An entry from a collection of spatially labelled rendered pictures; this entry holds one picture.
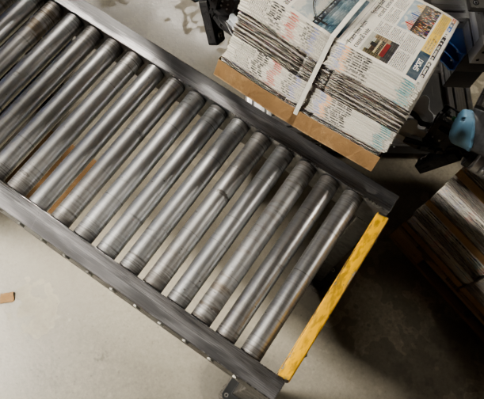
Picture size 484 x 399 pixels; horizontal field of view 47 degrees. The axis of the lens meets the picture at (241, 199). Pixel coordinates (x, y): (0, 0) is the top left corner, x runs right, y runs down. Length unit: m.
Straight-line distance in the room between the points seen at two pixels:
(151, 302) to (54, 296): 0.92
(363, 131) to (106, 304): 1.25
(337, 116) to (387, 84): 0.13
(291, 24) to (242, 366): 0.68
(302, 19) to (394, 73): 0.19
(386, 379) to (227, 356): 0.99
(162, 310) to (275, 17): 0.63
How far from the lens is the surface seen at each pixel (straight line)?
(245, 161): 1.32
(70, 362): 2.06
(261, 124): 1.36
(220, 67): 1.17
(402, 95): 1.04
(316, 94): 1.10
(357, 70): 1.04
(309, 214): 1.29
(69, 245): 1.28
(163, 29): 2.51
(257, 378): 1.21
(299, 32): 1.05
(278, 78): 1.12
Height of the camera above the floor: 2.00
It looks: 69 degrees down
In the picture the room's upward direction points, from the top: 10 degrees clockwise
